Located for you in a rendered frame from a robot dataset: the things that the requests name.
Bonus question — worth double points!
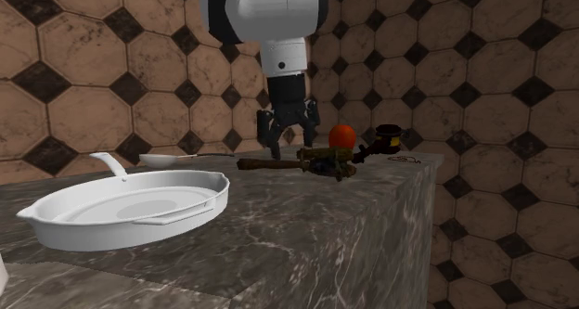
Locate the white spoon with dark handle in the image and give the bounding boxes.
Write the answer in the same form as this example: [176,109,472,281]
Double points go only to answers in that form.
[137,152,237,170]

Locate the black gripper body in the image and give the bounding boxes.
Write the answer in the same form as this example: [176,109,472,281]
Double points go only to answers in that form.
[265,72,315,122]

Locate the orange round fruit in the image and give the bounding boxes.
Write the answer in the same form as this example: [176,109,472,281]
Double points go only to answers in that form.
[328,123,358,150]

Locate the thin dark wire loop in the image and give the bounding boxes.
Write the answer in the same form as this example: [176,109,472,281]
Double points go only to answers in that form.
[388,154,423,165]

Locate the white oval pan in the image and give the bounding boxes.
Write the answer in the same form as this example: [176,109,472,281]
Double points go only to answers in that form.
[16,151,231,253]

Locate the black and yellow figure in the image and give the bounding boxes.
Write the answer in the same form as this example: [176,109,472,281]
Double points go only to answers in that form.
[352,122,411,165]

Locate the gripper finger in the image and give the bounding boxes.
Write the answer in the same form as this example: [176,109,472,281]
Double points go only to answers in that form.
[256,109,284,161]
[300,97,322,148]

